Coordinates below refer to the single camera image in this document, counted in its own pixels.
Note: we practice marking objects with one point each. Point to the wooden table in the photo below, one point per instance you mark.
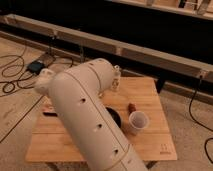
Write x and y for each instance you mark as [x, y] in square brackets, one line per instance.
[50, 143]

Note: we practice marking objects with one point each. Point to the clear plastic cup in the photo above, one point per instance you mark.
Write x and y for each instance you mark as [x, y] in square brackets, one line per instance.
[137, 122]

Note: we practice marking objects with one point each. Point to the small white bottle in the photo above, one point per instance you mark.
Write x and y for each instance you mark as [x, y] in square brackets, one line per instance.
[116, 81]

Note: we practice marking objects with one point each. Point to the long wooden beam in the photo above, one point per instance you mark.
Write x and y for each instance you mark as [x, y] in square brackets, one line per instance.
[144, 55]

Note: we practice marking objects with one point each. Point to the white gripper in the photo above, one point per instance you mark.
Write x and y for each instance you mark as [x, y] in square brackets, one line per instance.
[43, 80]

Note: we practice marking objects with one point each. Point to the blue power box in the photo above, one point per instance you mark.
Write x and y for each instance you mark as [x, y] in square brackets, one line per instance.
[35, 67]

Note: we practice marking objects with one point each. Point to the small brown object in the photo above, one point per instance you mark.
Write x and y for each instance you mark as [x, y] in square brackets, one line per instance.
[131, 108]

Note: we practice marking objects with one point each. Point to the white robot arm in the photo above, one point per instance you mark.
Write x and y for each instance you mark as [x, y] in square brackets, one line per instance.
[74, 94]

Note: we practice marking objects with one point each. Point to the black bowl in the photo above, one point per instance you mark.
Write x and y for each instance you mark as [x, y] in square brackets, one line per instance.
[115, 116]

